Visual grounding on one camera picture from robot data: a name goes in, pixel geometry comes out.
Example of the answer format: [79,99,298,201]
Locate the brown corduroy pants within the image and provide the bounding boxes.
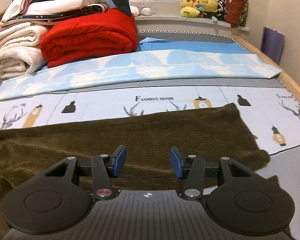
[0,103,270,239]

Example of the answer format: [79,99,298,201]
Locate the white printed bed sheet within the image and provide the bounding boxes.
[0,86,300,155]

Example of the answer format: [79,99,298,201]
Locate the light blue patterned blanket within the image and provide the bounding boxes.
[0,49,281,101]

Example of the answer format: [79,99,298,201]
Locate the blue flat sheet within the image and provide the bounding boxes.
[136,37,249,54]

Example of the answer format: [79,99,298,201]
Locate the red folded blanket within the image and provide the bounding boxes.
[40,8,139,68]

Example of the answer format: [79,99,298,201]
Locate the cream folded blanket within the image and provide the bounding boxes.
[0,22,49,79]

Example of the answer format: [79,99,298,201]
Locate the purple bag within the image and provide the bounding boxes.
[260,27,285,64]

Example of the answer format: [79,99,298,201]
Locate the yellow plush toys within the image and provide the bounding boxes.
[180,0,219,21]

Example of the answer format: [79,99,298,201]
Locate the white plush toy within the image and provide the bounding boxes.
[129,0,153,16]

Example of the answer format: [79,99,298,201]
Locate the dark red cushion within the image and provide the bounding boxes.
[225,0,248,28]

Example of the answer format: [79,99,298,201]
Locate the wooden bed frame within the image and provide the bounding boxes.
[0,11,300,102]

